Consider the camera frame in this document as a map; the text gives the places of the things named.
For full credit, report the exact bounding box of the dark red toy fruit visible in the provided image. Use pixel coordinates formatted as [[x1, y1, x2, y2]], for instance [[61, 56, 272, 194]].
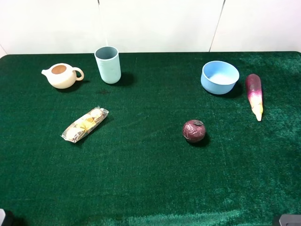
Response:
[[182, 120, 206, 143]]

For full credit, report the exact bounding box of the purple toy eggplant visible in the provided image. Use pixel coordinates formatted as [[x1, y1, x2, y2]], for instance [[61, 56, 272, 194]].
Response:
[[245, 74, 263, 121]]

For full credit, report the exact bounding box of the light blue bowl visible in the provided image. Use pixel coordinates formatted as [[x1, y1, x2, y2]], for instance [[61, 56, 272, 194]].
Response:
[[200, 61, 239, 95]]

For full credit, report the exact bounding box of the cream ceramic teapot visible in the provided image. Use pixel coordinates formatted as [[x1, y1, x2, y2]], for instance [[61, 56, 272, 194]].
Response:
[[41, 63, 84, 89]]

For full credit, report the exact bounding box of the dark device bottom left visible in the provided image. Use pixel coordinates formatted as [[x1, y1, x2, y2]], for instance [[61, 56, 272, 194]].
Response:
[[0, 209, 14, 226]]

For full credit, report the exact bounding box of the light blue tall cup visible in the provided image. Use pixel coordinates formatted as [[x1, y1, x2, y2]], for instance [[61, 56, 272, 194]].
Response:
[[94, 46, 121, 84]]

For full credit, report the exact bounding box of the grey device bottom right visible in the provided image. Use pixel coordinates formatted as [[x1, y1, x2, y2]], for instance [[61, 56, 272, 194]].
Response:
[[272, 214, 301, 226]]

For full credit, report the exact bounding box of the clear wrapped snack pack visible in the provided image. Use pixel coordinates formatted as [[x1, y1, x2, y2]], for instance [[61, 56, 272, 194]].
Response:
[[61, 106, 109, 143]]

